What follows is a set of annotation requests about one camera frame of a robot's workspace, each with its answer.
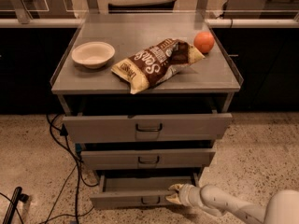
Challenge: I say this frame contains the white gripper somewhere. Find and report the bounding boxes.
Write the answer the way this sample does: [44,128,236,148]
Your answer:
[165,184,204,207]

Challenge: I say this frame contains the grey top drawer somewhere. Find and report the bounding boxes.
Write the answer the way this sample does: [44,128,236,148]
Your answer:
[63,113,232,143]

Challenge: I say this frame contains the dark chair back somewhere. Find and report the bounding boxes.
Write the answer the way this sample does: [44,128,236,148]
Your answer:
[108,0,177,13]

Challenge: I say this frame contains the white horizontal rail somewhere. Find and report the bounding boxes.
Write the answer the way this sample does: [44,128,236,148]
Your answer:
[0,19,299,28]

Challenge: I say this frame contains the brown yellow chip bag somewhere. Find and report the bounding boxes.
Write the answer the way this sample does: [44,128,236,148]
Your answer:
[111,38,205,94]

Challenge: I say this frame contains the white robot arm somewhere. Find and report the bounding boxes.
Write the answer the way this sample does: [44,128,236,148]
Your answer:
[165,184,299,224]

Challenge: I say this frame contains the grey drawer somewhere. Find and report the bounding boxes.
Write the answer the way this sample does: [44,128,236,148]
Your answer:
[81,148,216,170]
[63,113,232,143]
[90,169,198,209]

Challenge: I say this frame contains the grey metal post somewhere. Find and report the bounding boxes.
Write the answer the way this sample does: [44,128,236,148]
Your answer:
[10,0,31,24]

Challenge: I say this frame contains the grey bottom drawer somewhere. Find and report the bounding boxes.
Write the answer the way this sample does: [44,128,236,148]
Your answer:
[90,169,198,209]

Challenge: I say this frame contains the grey drawer cabinet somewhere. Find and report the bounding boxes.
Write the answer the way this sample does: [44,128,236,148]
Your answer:
[50,12,245,185]

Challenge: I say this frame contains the orange fruit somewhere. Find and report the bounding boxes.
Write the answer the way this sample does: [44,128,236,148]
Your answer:
[193,32,215,54]

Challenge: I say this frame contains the black floor cable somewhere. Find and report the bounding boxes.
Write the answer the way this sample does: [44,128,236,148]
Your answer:
[36,113,101,224]

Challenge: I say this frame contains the white paper bowl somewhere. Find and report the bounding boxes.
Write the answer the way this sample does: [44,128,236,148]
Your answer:
[71,42,115,69]

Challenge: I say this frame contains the grey middle drawer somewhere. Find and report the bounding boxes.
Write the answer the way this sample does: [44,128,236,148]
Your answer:
[81,148,216,170]

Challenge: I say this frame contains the black stand leg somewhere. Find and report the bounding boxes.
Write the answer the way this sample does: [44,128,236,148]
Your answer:
[3,187,29,224]

